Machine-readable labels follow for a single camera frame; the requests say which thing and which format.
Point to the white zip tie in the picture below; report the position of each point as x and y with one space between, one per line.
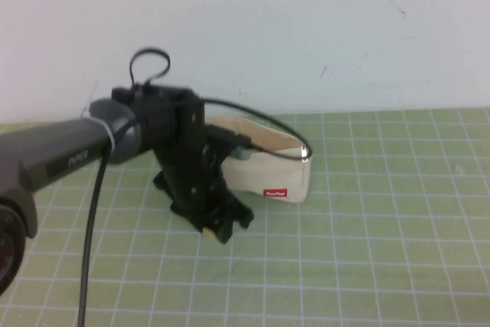
108 135

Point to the cream canvas pencil case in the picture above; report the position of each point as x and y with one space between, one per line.
275 177

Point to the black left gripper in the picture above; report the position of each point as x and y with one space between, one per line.
187 166

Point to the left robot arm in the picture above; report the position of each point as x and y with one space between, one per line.
57 151

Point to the yellow eraser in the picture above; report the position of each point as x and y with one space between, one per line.
209 232

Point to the green grid cutting mat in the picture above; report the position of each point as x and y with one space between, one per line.
383 227

